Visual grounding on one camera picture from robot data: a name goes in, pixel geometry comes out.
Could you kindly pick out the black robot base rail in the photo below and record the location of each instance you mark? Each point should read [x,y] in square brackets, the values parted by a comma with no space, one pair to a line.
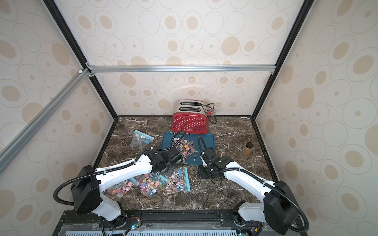
[162,223]

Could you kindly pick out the candy ziploc bag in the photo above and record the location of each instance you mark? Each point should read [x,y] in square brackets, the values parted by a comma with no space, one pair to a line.
[140,139]
[150,184]
[117,191]
[178,181]

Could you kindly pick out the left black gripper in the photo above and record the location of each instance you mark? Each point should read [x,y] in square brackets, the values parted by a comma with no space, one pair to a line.
[170,173]

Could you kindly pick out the brown bottle black cap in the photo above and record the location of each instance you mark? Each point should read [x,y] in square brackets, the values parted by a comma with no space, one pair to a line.
[247,149]

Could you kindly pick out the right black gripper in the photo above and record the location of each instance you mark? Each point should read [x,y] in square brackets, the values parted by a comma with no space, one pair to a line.
[205,152]

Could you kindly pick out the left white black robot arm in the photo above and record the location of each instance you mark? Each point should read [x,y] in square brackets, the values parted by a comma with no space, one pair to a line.
[85,192]

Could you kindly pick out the red polka dot toaster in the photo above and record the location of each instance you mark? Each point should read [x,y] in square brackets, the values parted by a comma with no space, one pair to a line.
[190,116]

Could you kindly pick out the teal rectangular tray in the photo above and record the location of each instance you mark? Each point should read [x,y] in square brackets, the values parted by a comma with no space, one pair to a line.
[201,142]

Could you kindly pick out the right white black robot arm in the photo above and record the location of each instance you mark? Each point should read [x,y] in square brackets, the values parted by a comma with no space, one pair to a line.
[278,209]

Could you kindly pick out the pile of loose candies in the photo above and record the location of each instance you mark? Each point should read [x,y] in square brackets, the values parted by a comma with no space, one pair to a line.
[185,147]

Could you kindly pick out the left slanted aluminium frame bar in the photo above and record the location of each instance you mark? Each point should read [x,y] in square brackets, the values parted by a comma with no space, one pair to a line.
[20,141]

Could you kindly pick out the horizontal aluminium frame bar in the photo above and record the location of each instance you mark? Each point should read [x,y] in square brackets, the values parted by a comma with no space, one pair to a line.
[182,68]

